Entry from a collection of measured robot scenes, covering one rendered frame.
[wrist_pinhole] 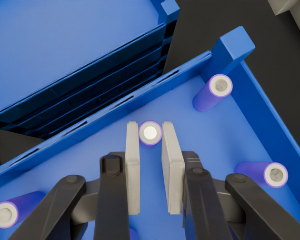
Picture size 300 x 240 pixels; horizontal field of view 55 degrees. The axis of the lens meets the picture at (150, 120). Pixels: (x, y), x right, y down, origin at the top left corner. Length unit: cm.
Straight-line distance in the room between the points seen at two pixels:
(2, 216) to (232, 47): 19
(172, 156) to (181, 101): 13
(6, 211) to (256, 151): 21
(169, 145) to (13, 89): 35
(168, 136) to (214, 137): 10
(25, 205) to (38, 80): 27
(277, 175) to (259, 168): 1
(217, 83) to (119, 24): 29
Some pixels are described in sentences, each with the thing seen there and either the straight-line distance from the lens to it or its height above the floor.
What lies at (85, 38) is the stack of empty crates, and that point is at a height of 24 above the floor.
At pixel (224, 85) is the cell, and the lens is 22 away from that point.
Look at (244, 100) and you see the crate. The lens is 27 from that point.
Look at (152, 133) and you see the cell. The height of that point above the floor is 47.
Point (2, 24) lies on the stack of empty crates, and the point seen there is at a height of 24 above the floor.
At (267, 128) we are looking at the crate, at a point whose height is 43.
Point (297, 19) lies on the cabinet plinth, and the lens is 84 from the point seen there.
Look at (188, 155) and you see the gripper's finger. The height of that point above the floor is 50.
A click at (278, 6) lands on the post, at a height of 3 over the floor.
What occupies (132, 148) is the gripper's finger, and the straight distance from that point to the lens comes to 16.
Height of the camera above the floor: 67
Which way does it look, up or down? 82 degrees down
